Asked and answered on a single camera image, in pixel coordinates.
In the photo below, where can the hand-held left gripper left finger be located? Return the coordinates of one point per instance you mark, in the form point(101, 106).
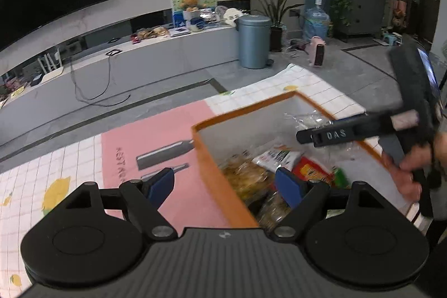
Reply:
point(160, 184)

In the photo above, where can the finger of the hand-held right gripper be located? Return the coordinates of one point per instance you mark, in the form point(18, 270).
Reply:
point(335, 134)

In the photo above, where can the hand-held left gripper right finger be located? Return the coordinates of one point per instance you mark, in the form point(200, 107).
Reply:
point(288, 184)

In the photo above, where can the red snack bag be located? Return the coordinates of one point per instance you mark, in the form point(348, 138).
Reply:
point(310, 170)

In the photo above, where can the clear bag of brown snacks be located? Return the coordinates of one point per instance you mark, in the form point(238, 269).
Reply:
point(307, 121)

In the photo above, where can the white snack packet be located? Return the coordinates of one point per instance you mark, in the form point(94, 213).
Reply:
point(276, 156)

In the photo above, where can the orange sticks snack bag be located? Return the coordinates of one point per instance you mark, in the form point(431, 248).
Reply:
point(272, 210)

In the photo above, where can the clear bag of yellow chips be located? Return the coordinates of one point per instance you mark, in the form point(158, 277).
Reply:
point(244, 175)

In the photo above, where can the orange cardboard box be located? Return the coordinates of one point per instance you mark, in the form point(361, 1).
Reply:
point(216, 165)

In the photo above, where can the pile of small snacks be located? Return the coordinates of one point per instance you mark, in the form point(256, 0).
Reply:
point(150, 34)

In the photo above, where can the person's right hand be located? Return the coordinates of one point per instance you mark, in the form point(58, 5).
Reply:
point(405, 179)

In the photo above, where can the small blue stool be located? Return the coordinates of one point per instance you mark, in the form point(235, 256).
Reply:
point(390, 38)

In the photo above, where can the pink heater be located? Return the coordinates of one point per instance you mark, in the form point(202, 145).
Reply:
point(317, 52)

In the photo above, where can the grey cabinet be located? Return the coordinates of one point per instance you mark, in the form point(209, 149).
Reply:
point(366, 8)

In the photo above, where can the blue water jug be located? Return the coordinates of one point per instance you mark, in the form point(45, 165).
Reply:
point(316, 22)

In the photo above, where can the blue grey trash can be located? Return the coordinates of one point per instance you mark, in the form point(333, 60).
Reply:
point(255, 43)

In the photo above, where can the white tv console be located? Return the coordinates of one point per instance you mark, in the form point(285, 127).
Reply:
point(167, 57)

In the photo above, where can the long leaf potted plant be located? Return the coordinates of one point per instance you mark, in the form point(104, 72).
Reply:
point(276, 11)

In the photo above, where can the white round device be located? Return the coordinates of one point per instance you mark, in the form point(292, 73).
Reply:
point(233, 17)

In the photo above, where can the white router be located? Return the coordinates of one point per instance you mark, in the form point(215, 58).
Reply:
point(52, 69)

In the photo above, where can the small black box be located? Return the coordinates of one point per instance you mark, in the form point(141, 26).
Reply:
point(36, 79)

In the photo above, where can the white and blue mug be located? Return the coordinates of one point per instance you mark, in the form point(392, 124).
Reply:
point(195, 24)

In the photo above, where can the brown teddy bear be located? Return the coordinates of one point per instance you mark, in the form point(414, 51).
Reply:
point(192, 3)

